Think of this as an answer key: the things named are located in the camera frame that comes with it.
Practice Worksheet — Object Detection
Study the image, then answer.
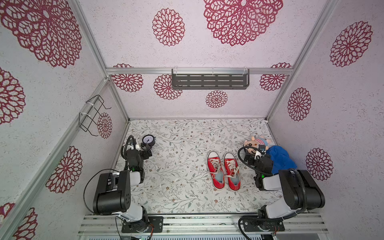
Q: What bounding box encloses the aluminium front rail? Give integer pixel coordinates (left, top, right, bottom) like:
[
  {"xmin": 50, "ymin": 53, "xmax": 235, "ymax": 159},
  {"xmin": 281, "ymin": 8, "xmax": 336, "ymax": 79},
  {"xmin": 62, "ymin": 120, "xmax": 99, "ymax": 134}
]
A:
[{"xmin": 77, "ymin": 213, "xmax": 329, "ymax": 238}]

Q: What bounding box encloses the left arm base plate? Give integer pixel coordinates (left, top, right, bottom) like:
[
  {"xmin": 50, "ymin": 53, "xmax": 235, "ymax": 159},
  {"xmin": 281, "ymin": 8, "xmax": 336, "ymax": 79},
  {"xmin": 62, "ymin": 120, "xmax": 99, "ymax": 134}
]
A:
[{"xmin": 121, "ymin": 216, "xmax": 164, "ymax": 234}]

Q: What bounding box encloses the plush doll head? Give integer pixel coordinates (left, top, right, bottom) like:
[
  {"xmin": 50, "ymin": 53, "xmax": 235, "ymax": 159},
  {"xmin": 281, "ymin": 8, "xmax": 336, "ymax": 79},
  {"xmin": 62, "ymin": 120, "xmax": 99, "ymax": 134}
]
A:
[{"xmin": 244, "ymin": 136, "xmax": 272, "ymax": 156}]

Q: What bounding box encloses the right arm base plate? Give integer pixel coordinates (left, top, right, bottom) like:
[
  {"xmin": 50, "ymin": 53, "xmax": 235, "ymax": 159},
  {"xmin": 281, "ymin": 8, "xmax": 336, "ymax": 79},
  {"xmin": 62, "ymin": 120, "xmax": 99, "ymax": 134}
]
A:
[{"xmin": 238, "ymin": 216, "xmax": 286, "ymax": 232}]

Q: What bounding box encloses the grey wall shelf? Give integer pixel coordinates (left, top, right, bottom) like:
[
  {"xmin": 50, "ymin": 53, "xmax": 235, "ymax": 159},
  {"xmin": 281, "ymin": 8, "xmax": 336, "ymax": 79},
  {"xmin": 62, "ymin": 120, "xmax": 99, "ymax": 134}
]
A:
[{"xmin": 171, "ymin": 69, "xmax": 250, "ymax": 90}]

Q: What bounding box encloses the red canvas sneaker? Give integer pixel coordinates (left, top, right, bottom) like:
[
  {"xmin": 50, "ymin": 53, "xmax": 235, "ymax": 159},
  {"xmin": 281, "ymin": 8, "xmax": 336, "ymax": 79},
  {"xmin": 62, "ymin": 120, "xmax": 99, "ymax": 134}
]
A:
[
  {"xmin": 207, "ymin": 151, "xmax": 225, "ymax": 190},
  {"xmin": 224, "ymin": 153, "xmax": 241, "ymax": 192}
]

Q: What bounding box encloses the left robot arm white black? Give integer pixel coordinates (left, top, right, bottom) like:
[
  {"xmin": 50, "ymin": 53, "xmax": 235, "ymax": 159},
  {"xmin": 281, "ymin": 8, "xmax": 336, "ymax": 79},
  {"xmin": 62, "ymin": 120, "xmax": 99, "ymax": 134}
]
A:
[{"xmin": 88, "ymin": 135, "xmax": 156, "ymax": 233}]

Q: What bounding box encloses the black pressure gauge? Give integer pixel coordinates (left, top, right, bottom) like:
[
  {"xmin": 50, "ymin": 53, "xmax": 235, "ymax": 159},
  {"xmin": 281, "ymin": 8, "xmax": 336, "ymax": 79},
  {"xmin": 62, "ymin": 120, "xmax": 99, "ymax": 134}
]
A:
[{"xmin": 141, "ymin": 135, "xmax": 156, "ymax": 150}]

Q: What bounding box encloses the blue cap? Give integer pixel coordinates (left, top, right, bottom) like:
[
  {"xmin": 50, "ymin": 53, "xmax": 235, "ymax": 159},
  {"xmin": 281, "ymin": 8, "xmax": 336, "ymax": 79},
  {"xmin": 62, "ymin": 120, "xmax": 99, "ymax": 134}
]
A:
[{"xmin": 267, "ymin": 146, "xmax": 297, "ymax": 175}]

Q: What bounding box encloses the black wire wall rack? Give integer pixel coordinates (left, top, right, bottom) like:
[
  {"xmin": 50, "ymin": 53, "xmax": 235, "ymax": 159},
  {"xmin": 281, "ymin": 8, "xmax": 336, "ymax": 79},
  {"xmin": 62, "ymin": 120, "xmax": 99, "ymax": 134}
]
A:
[{"xmin": 78, "ymin": 95, "xmax": 113, "ymax": 139}]

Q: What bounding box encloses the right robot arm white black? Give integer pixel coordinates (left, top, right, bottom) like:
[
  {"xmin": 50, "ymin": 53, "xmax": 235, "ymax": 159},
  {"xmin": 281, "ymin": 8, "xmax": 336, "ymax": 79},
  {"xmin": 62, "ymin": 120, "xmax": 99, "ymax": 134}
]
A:
[{"xmin": 238, "ymin": 146, "xmax": 325, "ymax": 239}]

